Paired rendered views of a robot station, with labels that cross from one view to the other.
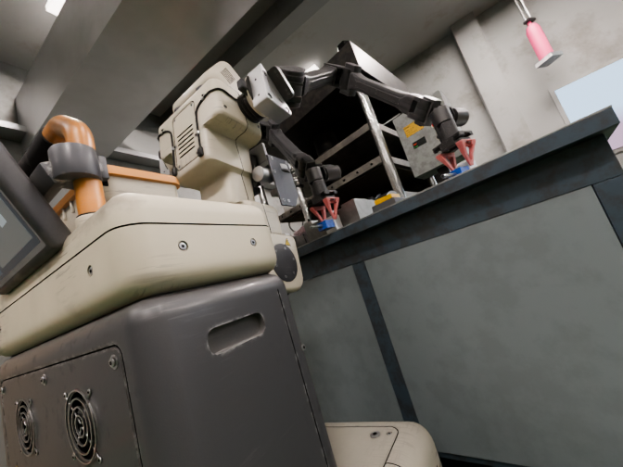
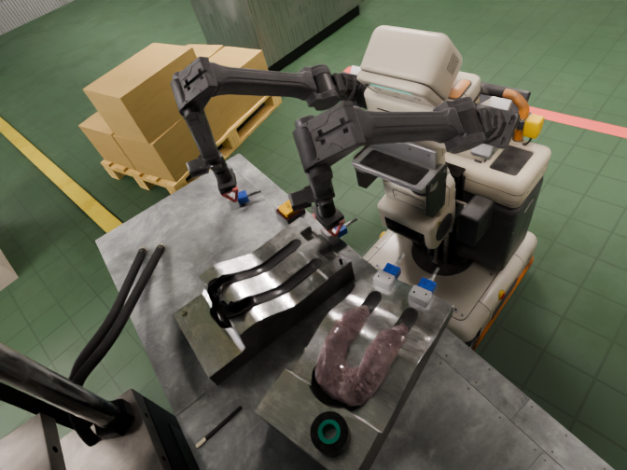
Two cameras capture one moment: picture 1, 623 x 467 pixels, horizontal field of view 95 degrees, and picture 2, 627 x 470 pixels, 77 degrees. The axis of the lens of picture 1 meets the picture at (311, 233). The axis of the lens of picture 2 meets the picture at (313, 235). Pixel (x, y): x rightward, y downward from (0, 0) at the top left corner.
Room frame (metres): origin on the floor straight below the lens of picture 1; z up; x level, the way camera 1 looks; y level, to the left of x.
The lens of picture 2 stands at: (1.80, 0.25, 1.81)
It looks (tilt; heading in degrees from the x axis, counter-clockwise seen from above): 48 degrees down; 206
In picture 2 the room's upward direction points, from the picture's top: 18 degrees counter-clockwise
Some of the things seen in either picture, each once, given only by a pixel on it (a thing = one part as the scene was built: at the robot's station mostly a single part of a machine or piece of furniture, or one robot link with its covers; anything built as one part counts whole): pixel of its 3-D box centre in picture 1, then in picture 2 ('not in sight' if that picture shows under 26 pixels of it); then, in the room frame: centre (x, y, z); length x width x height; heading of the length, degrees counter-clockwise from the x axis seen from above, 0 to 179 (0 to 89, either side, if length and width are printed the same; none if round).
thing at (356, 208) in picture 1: (362, 216); (260, 289); (1.25, -0.24, 0.87); 0.50 x 0.26 x 0.14; 139
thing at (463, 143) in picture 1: (461, 153); not in sight; (0.82, -0.50, 0.88); 0.07 x 0.07 x 0.09; 28
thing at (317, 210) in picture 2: (320, 191); (326, 207); (0.99, -0.07, 0.96); 0.10 x 0.07 x 0.07; 44
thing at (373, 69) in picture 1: (327, 143); not in sight; (2.30, -0.36, 1.75); 1.30 x 0.84 x 0.61; 49
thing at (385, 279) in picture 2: not in sight; (392, 269); (1.14, 0.14, 0.85); 0.13 x 0.05 x 0.05; 157
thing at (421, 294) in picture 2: not in sight; (427, 284); (1.19, 0.24, 0.85); 0.13 x 0.05 x 0.05; 157
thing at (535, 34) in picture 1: (539, 40); not in sight; (3.17, -3.33, 2.62); 0.27 x 0.26 x 0.61; 60
